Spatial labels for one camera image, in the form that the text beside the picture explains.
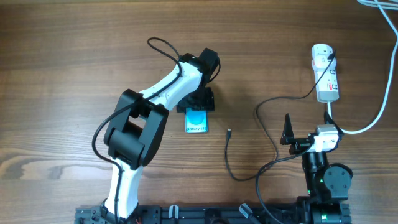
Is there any turquoise screen smartphone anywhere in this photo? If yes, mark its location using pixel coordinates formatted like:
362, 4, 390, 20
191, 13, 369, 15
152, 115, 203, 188
185, 108, 208, 134

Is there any white power strip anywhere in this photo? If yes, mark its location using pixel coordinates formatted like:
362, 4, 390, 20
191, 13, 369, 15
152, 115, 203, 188
312, 44, 340, 103

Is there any white power strip cable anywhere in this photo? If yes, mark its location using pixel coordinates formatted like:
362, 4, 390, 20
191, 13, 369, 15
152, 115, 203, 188
326, 0, 398, 135

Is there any black USB-C charger cable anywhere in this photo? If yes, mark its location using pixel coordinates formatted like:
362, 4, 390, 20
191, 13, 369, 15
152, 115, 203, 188
224, 49, 336, 182

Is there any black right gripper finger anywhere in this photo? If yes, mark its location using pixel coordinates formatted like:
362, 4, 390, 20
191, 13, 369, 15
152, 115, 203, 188
280, 113, 295, 145
323, 111, 344, 136

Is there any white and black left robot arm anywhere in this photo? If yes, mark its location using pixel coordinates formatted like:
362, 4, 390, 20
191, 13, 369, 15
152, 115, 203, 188
98, 48, 221, 223

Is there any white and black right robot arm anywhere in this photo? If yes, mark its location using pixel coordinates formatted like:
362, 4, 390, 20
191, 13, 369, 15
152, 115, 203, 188
280, 113, 353, 224

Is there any white background cable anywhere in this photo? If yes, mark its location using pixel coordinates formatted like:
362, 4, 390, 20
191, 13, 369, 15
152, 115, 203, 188
356, 0, 398, 11

